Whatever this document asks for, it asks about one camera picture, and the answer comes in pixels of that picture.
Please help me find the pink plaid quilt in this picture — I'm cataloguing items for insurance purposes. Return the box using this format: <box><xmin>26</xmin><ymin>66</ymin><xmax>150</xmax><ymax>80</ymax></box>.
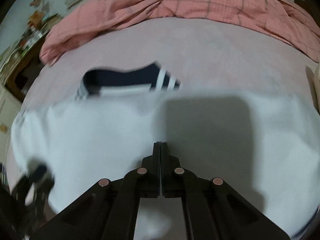
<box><xmin>40</xmin><ymin>0</ymin><xmax>319</xmax><ymax>65</ymax></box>

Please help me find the cream folded sweatshirt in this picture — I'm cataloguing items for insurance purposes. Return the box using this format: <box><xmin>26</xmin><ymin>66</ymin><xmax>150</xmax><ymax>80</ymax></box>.
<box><xmin>305</xmin><ymin>64</ymin><xmax>319</xmax><ymax>111</ymax></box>

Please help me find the dark wooden desk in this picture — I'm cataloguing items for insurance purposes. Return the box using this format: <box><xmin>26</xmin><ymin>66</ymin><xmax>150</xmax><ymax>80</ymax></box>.
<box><xmin>5</xmin><ymin>34</ymin><xmax>47</xmax><ymax>103</ymax></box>

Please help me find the white navy varsity jacket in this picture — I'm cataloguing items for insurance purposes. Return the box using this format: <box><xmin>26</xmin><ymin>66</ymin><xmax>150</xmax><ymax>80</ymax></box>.
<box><xmin>10</xmin><ymin>60</ymin><xmax>320</xmax><ymax>240</ymax></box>

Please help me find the white drawer cabinet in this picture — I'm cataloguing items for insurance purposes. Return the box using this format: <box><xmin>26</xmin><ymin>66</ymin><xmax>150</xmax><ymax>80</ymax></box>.
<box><xmin>0</xmin><ymin>85</ymin><xmax>21</xmax><ymax>164</ymax></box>

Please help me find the pink bed sheet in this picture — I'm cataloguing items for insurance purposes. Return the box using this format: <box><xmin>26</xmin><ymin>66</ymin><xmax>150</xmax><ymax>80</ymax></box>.
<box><xmin>7</xmin><ymin>18</ymin><xmax>318</xmax><ymax>186</ymax></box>

